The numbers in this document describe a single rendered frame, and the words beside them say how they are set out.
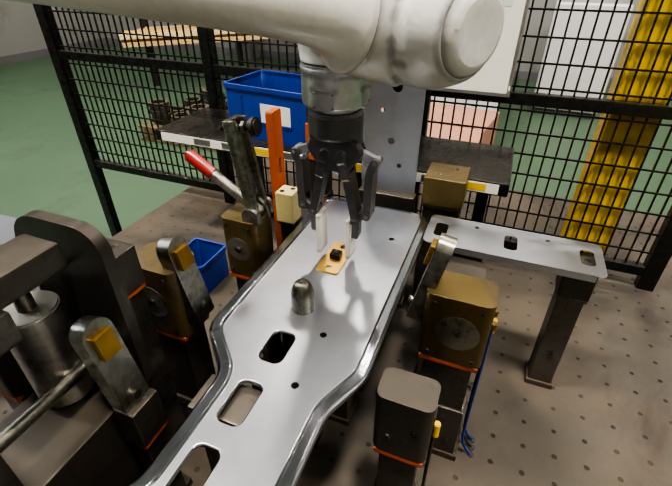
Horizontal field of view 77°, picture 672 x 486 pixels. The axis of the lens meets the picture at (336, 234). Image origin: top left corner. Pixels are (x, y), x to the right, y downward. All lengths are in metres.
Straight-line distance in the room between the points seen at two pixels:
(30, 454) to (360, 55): 0.53
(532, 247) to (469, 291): 0.23
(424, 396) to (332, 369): 0.11
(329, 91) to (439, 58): 0.21
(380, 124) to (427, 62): 0.52
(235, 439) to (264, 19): 0.39
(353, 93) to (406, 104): 0.31
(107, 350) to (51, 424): 0.14
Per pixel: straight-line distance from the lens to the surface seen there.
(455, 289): 0.59
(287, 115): 1.04
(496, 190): 0.94
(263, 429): 0.50
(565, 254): 0.81
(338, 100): 0.54
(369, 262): 0.70
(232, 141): 0.67
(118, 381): 0.54
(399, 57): 0.37
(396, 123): 0.86
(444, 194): 0.86
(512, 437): 0.90
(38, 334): 0.54
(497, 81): 1.10
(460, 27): 0.35
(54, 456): 0.60
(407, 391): 0.54
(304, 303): 0.59
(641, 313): 1.27
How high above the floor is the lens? 1.41
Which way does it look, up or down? 33 degrees down
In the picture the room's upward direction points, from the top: straight up
